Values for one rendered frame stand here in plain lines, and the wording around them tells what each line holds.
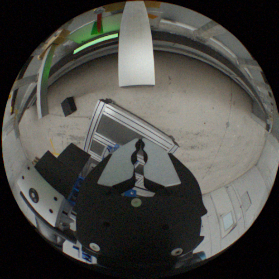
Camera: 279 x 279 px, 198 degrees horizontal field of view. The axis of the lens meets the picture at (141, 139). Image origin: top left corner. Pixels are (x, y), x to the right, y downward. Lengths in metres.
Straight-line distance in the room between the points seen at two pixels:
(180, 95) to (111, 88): 0.71
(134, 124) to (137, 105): 0.26
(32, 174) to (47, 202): 0.07
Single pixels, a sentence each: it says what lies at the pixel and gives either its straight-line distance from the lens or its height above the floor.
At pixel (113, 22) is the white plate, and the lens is 0.31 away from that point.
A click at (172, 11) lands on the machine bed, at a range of 0.54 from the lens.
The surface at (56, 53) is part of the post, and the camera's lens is 0.43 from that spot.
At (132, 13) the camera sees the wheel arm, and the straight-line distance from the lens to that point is 0.15.
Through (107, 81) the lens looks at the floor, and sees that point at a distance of 1.02.
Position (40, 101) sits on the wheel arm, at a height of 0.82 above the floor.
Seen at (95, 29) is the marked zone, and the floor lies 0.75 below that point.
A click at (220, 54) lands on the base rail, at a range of 0.45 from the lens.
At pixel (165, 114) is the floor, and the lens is 0.99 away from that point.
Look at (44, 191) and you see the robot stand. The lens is 0.23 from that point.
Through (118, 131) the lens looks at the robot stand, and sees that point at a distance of 0.82.
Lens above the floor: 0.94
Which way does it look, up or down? 62 degrees down
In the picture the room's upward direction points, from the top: 178 degrees counter-clockwise
